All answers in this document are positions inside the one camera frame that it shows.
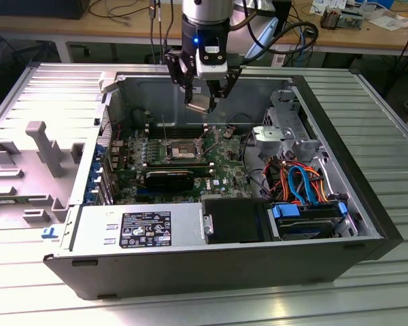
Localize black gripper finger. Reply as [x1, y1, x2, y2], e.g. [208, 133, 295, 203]
[206, 67, 243, 113]
[163, 48, 196, 105]

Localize silver CPU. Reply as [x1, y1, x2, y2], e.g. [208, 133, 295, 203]
[185, 94, 214, 115]

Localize CPU socket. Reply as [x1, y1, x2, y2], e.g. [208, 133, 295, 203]
[163, 137, 205, 162]

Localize black drive bay cover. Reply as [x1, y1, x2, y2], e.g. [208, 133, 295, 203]
[203, 197, 273, 245]

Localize white case latch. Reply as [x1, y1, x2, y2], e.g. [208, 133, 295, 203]
[97, 70, 120, 95]

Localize green motherboard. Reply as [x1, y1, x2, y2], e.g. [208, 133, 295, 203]
[109, 122, 258, 205]

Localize tall black box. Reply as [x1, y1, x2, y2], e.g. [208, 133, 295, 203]
[273, 0, 292, 37]

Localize silver metal drive cage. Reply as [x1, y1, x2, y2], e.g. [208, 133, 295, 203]
[263, 88, 329, 164]

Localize black graphics card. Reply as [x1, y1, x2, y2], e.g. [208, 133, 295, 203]
[144, 168, 195, 192]

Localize brown transformer coil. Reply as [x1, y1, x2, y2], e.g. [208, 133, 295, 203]
[320, 7, 343, 31]

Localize wooden desk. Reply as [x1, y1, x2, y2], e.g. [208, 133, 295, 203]
[0, 0, 408, 57]

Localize green circuit device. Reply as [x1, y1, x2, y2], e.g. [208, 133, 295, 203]
[338, 10, 364, 30]

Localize grey parts rack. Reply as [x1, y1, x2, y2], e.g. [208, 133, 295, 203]
[0, 120, 86, 232]

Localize black desktop computer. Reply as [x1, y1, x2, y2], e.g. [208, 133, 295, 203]
[0, 0, 89, 20]

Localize hard disk in blue carrier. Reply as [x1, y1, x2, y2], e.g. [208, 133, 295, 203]
[267, 200, 350, 241]

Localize white papers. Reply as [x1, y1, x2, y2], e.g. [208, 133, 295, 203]
[367, 8, 408, 32]

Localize silver power supply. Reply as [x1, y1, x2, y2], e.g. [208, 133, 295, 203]
[69, 202, 205, 253]

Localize black open PC case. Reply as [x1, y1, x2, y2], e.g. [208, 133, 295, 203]
[42, 69, 405, 302]

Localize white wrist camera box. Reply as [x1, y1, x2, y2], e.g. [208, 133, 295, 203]
[195, 42, 229, 81]

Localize orange wire bundle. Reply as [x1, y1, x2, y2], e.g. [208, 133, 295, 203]
[265, 160, 331, 204]

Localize blue flat wire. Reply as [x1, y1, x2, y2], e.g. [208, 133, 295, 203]
[287, 164, 324, 207]

